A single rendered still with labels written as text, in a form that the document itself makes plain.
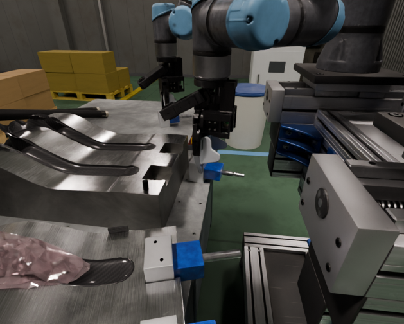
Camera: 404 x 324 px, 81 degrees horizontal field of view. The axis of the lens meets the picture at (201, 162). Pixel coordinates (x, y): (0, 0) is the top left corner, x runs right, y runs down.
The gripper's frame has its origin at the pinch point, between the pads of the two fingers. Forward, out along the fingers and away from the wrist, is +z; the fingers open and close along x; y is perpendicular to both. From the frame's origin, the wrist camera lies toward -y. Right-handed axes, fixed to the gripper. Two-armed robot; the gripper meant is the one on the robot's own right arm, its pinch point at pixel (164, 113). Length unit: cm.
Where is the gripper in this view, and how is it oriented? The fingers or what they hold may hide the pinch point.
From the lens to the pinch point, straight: 94.1
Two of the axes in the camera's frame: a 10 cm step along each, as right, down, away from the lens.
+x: -3.3, -4.7, 8.2
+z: 0.0, 8.7, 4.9
